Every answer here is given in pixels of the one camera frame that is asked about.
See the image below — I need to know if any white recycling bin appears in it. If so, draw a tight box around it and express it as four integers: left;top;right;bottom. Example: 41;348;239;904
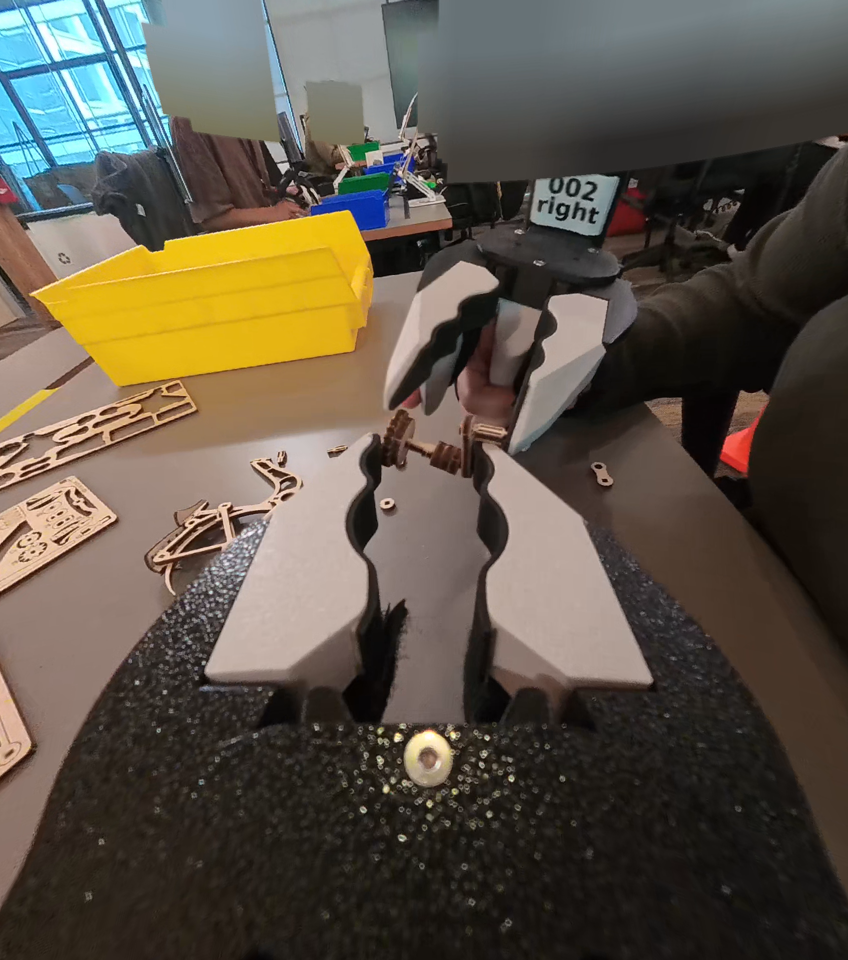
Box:
23;216;141;280

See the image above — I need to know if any dark jacket on chair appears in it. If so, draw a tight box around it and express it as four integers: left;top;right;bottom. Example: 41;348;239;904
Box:
90;148;197;254

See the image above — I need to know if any yellow tape strip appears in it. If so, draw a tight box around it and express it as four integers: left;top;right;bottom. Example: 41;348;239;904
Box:
0;386;59;475

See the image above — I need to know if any wooden gear axle assembly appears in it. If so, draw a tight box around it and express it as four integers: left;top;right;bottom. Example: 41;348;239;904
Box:
381;411;509;479

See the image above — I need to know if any person's torso in olive sweater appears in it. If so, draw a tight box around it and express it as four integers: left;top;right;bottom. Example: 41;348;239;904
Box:
750;123;848;759

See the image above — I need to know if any large grid window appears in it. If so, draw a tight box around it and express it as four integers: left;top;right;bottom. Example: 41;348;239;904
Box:
0;0;170;215

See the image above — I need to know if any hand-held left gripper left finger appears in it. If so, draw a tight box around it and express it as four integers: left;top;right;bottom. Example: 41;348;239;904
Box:
205;433;383;695

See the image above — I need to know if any person's right forearm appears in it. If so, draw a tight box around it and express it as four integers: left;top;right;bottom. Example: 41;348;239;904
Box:
581;210;800;417

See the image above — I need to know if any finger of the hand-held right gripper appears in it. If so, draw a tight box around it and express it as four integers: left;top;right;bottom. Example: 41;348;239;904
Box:
382;258;503;417
506;292;610;457

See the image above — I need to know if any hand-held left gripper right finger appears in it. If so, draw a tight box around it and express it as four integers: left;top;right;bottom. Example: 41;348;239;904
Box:
475;444;655;702

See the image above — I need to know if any person's right hand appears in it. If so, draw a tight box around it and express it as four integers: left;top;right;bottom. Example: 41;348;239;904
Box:
457;328;524;425

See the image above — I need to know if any blue plastic bin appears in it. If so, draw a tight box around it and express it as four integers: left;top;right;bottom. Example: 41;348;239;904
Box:
310;187;392;231

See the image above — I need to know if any wooden model frame assembly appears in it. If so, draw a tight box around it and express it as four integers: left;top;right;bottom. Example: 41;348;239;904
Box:
143;450;306;595

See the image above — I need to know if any wooden parts sheet with cutout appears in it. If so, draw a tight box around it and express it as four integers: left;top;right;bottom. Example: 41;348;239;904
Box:
0;474;119;630

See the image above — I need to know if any orange traffic cone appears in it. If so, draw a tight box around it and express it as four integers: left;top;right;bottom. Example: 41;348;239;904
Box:
718;414;764;477

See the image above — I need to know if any yellow plastic bin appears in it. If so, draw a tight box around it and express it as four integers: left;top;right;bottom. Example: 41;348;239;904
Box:
28;208;375;389

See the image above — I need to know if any black wall screen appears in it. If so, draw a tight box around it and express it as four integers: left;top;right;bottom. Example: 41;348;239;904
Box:
381;0;441;130

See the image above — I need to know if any empty wooden sheet frame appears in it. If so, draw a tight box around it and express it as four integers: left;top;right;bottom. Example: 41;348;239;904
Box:
0;378;200;498

